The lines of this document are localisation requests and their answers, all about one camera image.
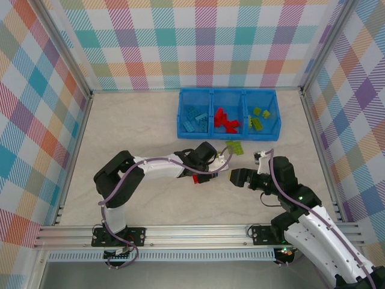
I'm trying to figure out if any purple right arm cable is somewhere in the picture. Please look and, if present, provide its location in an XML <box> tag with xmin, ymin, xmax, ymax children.
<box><xmin>260</xmin><ymin>149</ymin><xmax>380</xmax><ymax>289</ymax></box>

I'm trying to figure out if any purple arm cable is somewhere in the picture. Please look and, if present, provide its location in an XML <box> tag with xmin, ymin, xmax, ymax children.
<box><xmin>99</xmin><ymin>152</ymin><xmax>234</xmax><ymax>270</ymax></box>
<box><xmin>260</xmin><ymin>149</ymin><xmax>380</xmax><ymax>289</ymax></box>

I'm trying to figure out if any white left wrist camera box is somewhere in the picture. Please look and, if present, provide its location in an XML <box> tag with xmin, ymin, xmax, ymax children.
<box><xmin>209</xmin><ymin>158</ymin><xmax>232</xmax><ymax>173</ymax></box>

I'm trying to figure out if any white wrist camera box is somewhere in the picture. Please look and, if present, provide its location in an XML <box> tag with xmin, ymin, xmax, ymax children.
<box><xmin>253</xmin><ymin>150</ymin><xmax>268</xmax><ymax>175</ymax></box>
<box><xmin>209</xmin><ymin>158</ymin><xmax>232</xmax><ymax>173</ymax></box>

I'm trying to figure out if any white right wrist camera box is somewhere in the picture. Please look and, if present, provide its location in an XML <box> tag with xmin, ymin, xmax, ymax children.
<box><xmin>253</xmin><ymin>150</ymin><xmax>268</xmax><ymax>175</ymax></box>

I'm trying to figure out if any aluminium side rail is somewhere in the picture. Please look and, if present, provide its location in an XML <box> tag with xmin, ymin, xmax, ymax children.
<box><xmin>52</xmin><ymin>92</ymin><xmax>94</xmax><ymax>226</ymax></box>
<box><xmin>300</xmin><ymin>90</ymin><xmax>347</xmax><ymax>223</ymax></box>

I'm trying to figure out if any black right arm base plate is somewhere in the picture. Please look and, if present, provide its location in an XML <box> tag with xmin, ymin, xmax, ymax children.
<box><xmin>251</xmin><ymin>225</ymin><xmax>308</xmax><ymax>246</ymax></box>

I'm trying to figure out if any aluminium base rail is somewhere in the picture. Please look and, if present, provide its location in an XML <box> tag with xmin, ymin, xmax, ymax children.
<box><xmin>32</xmin><ymin>222</ymin><xmax>366</xmax><ymax>250</ymax></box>

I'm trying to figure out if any white slotted cable duct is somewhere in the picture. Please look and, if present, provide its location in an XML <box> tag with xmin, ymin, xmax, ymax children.
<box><xmin>47</xmin><ymin>250</ymin><xmax>277</xmax><ymax>263</ymax></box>

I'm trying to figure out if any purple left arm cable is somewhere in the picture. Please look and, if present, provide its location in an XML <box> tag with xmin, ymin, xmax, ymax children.
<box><xmin>99</xmin><ymin>152</ymin><xmax>234</xmax><ymax>270</ymax></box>

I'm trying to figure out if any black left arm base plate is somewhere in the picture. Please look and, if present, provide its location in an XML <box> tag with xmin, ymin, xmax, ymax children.
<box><xmin>91</xmin><ymin>226</ymin><xmax>147</xmax><ymax>248</ymax></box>

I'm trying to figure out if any aluminium rear rail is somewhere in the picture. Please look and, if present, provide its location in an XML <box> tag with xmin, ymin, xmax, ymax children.
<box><xmin>89</xmin><ymin>86</ymin><xmax>304</xmax><ymax>93</ymax></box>

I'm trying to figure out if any aluminium frame post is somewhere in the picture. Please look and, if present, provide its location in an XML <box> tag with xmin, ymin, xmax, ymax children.
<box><xmin>35</xmin><ymin>0</ymin><xmax>93</xmax><ymax>99</ymax></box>
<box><xmin>299</xmin><ymin>0</ymin><xmax>360</xmax><ymax>94</ymax></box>

